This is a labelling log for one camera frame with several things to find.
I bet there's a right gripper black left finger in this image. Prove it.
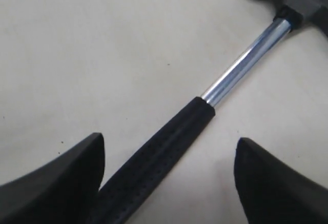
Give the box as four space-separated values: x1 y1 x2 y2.
1 133 105 223

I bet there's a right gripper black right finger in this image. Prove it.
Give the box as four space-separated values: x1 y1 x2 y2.
234 137 327 223

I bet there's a claw hammer black grip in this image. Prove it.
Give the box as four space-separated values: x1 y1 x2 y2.
84 0 328 224

